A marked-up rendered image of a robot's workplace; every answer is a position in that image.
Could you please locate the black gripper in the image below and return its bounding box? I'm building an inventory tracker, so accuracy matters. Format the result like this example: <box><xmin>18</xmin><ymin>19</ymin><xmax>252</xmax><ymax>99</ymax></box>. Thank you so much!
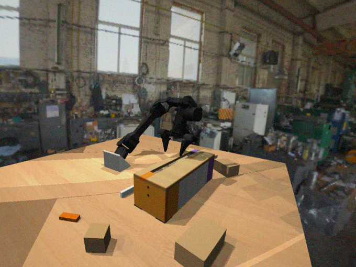
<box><xmin>158</xmin><ymin>119</ymin><xmax>198</xmax><ymax>156</ymax></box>

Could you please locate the small orange block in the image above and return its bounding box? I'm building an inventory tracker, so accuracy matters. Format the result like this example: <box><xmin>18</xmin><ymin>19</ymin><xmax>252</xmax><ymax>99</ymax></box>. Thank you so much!
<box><xmin>59</xmin><ymin>212</ymin><xmax>80</xmax><ymax>223</ymax></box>

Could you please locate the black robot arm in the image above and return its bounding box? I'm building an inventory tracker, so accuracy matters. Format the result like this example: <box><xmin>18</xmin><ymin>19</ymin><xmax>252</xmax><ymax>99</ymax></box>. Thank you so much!
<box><xmin>114</xmin><ymin>95</ymin><xmax>203</xmax><ymax>160</ymax></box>

